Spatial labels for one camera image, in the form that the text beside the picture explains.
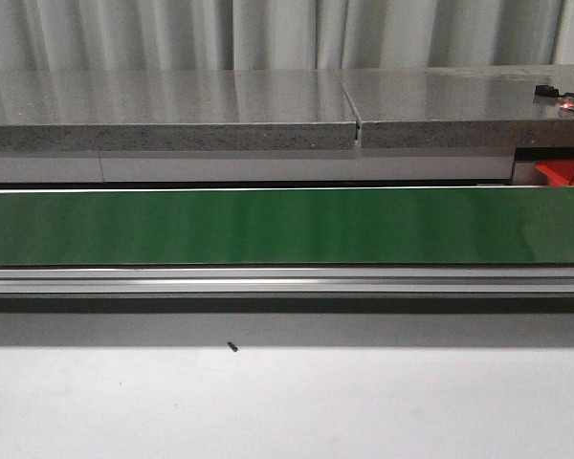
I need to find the grey stone counter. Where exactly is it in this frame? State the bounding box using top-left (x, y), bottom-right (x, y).
top-left (0, 65), bottom-right (574, 152)

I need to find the green conveyor belt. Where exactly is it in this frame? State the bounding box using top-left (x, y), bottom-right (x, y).
top-left (0, 186), bottom-right (574, 266)

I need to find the red plastic bin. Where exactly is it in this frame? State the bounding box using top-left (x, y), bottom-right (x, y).
top-left (535, 160), bottom-right (574, 186)

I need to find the black sensor box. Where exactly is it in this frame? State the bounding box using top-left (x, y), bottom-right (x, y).
top-left (535, 84), bottom-right (560, 98)

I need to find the white curtain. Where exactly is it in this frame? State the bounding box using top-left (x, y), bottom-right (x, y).
top-left (0, 1), bottom-right (574, 71)

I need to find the aluminium conveyor frame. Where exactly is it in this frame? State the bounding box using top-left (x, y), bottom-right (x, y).
top-left (0, 266), bottom-right (574, 297)

